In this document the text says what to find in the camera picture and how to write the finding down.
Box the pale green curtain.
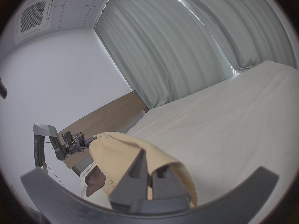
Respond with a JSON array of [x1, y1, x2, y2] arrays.
[[162, 0, 295, 72], [95, 0, 235, 109]]

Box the brown shorts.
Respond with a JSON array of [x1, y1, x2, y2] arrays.
[[85, 166, 105, 196]]

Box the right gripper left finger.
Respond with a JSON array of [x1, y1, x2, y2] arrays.
[[109, 148, 150, 209]]

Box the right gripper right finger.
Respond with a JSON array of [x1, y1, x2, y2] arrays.
[[152, 166, 192, 206]]

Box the beige shorts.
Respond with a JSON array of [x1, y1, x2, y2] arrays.
[[89, 132, 198, 207]]

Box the bed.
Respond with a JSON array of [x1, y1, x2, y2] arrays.
[[57, 60, 299, 213]]

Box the black cable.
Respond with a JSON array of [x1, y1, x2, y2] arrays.
[[42, 160, 64, 188]]

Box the ceiling air conditioner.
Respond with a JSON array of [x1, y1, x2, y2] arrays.
[[14, 0, 62, 47]]

